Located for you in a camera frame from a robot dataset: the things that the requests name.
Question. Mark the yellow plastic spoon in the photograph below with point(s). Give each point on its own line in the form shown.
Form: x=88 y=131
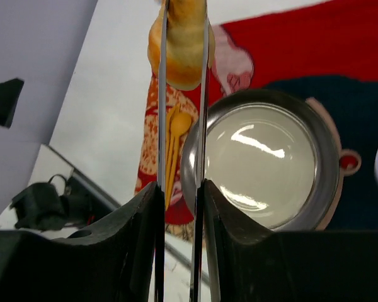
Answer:
x=181 y=123

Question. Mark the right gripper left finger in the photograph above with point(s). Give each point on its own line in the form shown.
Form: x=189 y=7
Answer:
x=117 y=258

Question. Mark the striped twisted bread roll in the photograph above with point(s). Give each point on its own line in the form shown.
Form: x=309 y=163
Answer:
x=184 y=43

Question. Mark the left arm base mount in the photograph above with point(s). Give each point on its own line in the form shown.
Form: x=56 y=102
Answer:
x=61 y=202

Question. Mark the round metal plate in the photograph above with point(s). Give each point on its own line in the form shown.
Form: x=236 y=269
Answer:
x=275 y=157

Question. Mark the red patterned cloth mat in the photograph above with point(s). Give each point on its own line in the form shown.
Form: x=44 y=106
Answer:
x=329 y=52

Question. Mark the metal tongs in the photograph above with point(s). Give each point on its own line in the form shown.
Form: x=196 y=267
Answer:
x=191 y=156

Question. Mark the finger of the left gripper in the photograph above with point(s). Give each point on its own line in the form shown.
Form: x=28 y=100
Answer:
x=9 y=93

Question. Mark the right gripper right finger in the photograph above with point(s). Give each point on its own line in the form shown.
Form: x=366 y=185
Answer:
x=248 y=262

